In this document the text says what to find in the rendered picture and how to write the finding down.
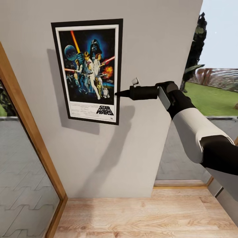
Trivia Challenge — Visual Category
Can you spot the poster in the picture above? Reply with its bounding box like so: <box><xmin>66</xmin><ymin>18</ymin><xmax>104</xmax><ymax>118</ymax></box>
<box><xmin>51</xmin><ymin>19</ymin><xmax>124</xmax><ymax>125</ymax></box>

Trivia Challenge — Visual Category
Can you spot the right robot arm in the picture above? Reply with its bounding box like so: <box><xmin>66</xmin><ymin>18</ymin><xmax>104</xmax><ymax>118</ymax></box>
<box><xmin>115</xmin><ymin>77</ymin><xmax>238</xmax><ymax>202</ymax></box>

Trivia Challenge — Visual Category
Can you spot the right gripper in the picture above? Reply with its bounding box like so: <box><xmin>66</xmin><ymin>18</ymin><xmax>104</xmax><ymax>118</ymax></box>
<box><xmin>115</xmin><ymin>86</ymin><xmax>148</xmax><ymax>100</ymax></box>

